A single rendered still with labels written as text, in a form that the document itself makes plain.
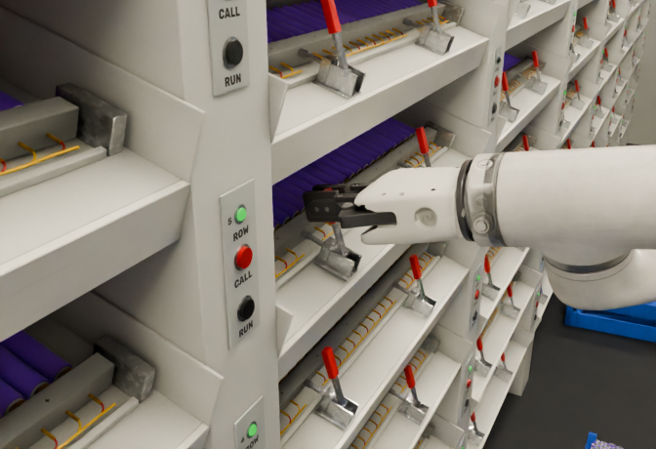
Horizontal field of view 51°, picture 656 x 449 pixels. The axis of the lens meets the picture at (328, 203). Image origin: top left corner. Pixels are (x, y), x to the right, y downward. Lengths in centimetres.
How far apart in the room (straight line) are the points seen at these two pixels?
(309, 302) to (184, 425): 19
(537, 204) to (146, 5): 34
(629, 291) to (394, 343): 40
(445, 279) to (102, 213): 79
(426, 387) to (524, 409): 94
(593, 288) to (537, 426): 145
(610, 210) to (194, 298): 32
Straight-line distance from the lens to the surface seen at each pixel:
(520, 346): 205
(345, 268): 71
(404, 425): 112
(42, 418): 50
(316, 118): 58
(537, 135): 181
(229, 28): 45
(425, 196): 60
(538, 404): 214
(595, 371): 233
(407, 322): 100
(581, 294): 64
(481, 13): 106
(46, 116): 44
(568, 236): 59
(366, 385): 88
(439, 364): 125
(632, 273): 64
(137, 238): 42
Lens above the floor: 127
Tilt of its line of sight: 22 degrees down
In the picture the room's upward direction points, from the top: straight up
